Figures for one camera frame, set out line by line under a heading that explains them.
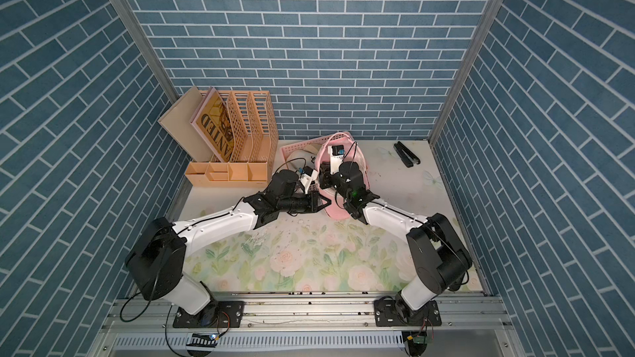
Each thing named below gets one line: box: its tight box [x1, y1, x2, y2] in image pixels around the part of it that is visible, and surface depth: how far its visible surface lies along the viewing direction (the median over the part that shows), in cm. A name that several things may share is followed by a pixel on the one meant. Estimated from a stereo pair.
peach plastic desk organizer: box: [185, 90, 280, 188], surface depth 107 cm
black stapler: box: [393, 140, 421, 168], surface depth 117 cm
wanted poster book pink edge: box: [189, 86, 234, 163], surface depth 100 cm
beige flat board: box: [157, 85, 215, 163], surface depth 96 cm
